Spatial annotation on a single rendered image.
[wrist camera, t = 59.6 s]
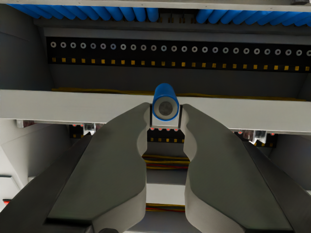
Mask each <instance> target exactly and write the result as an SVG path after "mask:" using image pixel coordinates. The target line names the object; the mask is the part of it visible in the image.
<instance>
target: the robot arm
mask: <svg viewBox="0 0 311 233"><path fill-rule="evenodd" d="M152 106H153V104H150V103H148V102H144V103H142V104H140V105H138V106H136V107H134V108H132V109H130V110H128V111H126V112H125V113H123V114H121V115H119V116H117V117H115V118H113V119H112V120H110V121H109V122H107V123H106V124H105V125H103V126H102V127H101V128H100V129H98V130H97V131H96V132H95V133H94V134H93V135H84V136H83V137H82V138H81V139H79V140H78V141H77V142H76V143H75V144H74V145H73V146H71V147H70V148H69V149H68V150H67V151H66V152H64V153H63V154H62V155H61V156H59V157H58V158H57V159H56V160H55V161H53V162H52V163H51V164H50V165H49V166H48V167H46V168H45V169H44V170H43V171H41V172H40V173H39V174H38V175H37V176H35V178H34V179H32V180H31V181H30V182H29V183H28V184H27V185H26V186H25V187H24V188H23V189H22V190H21V191H20V192H19V193H18V194H17V195H16V196H15V197H14V198H13V199H12V200H11V201H10V202H9V203H8V204H7V205H6V206H5V207H4V208H3V210H2V211H1V212H0V233H123V232H124V231H126V230H128V229H129V228H131V227H132V226H134V225H135V224H137V223H138V222H140V221H141V220H142V219H143V217H144V216H145V210H146V162H145V160H144V159H143V158H142V155H143V154H144V153H145V152H146V150H147V131H148V130H149V128H150V127H152V114H153V113H152ZM177 116H178V128H179V129H181V131H182V132H183V133H184V135H185V140H184V148H183V151H184V153H185V154H186V155H187V157H188V158H189V160H190V163H189V166H188V172H187V180H186V186H185V192H184V197H185V212H186V218H187V220H188V221H189V222H190V223H191V224H192V225H193V226H194V227H196V228H197V229H198V230H200V231H201V232H202V233H311V195H310V194H309V193H308V192H307V191H306V190H305V189H304V188H302V187H301V186H300V185H299V184H298V183H297V182H296V181H294V180H293V179H292V178H291V177H290V176H289V175H287V174H286V173H285V172H284V171H283V170H282V169H281V168H279V167H278V166H277V165H276V164H275V163H274V162H273V161H272V160H271V159H270V158H268V157H267V156H266V155H265V154H264V153H263V152H262V151H260V150H259V149H258V148H257V147H256V146H255V145H254V144H252V143H251V142H243V141H242V140H241V139H240V138H239V137H238V136H237V135H236V134H234V133H233V132H232V131H231V130H230V129H228V128H227V127H226V126H224V125H223V124H222V123H220V122H219V121H217V120H215V119H214V118H212V117H210V116H208V115H207V114H205V113H203V112H201V111H200V110H198V109H196V108H195V107H193V106H191V105H189V104H180V105H179V113H178V115H177Z"/></svg>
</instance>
